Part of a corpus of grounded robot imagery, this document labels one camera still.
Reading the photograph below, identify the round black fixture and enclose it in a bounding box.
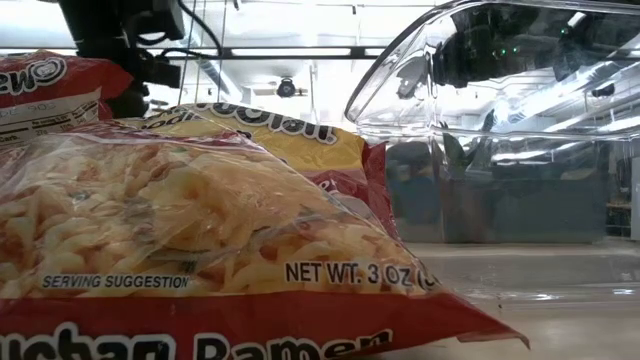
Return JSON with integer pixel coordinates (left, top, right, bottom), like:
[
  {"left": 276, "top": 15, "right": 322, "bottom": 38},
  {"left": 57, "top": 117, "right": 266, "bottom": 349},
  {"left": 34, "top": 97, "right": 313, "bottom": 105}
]
[{"left": 275, "top": 77, "right": 299, "bottom": 99}]

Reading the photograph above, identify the clear plastic container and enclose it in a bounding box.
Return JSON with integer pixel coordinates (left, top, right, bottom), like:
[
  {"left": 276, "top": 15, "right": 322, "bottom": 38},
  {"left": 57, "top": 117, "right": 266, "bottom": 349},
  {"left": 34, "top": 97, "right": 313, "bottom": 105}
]
[{"left": 344, "top": 0, "right": 640, "bottom": 306}]

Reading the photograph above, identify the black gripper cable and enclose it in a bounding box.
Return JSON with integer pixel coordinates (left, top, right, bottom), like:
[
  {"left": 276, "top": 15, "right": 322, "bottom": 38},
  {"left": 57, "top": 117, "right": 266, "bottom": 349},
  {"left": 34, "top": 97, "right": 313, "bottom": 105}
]
[{"left": 177, "top": 0, "right": 224, "bottom": 56}]

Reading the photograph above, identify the large teal plastic bin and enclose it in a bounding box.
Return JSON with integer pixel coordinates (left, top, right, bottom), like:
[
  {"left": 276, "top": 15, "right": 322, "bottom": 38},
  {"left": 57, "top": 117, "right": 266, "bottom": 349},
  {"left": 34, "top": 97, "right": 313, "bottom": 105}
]
[{"left": 389, "top": 149, "right": 609, "bottom": 244}]

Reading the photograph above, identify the red Maruchan noodle pack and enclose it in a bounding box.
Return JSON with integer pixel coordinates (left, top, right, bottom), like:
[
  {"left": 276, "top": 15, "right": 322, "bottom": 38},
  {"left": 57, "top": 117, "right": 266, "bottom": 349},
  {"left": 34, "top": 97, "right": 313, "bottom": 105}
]
[
  {"left": 0, "top": 119, "right": 531, "bottom": 360},
  {"left": 117, "top": 102, "right": 401, "bottom": 241},
  {"left": 0, "top": 49, "right": 135, "bottom": 149}
]

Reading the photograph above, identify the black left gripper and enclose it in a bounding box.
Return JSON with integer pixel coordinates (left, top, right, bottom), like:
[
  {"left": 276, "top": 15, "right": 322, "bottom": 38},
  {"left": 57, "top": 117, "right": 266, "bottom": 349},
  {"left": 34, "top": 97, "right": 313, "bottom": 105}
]
[{"left": 57, "top": 0, "right": 187, "bottom": 120}]

